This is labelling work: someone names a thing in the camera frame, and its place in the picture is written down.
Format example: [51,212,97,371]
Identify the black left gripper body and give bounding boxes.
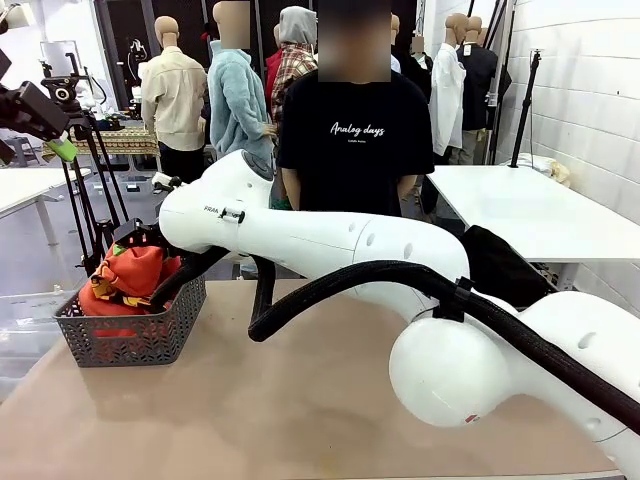
[0,82,69,142]

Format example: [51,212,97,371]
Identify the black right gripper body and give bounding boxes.
[113,218,169,247]

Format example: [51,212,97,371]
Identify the orange printed garment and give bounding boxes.
[78,243,183,341]

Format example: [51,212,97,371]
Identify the black trousers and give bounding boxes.
[462,224,559,309]

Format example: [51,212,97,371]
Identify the person's right forearm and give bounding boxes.
[281,167,302,211]

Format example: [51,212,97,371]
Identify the grey stool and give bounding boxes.
[3,137,41,169]

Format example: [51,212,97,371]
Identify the small white table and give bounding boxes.
[0,167,94,247]

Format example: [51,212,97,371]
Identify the table with patterned cloth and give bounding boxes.
[42,127,161,162]

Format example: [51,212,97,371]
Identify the grey plastic lattice basket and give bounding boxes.
[53,272,208,369]

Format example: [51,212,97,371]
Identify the mannequin in cream shirt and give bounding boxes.
[141,15,210,186]

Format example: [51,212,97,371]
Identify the mannequin in light blue fleece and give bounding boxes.
[207,2,275,164]

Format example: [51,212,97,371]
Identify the person in black T-shirt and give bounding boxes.
[277,0,435,219]

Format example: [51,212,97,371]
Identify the mannequin in hood and plaid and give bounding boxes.
[264,5,320,136]

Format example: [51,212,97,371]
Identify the mannequin in dark clothes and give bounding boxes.
[392,14,434,101]

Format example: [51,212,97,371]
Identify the mannequin in white shirt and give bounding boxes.
[429,12,469,166]

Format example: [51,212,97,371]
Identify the mannequin in black shirt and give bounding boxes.
[462,17,514,166]

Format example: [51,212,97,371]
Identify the large white table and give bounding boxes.
[427,164,640,291]

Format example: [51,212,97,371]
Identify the black light stand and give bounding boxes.
[508,48,545,169]

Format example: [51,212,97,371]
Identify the cream object on white table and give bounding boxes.
[549,158,572,189]

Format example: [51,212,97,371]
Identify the black camera tripod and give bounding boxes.
[39,52,140,277]

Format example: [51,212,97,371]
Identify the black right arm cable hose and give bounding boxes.
[148,247,640,436]

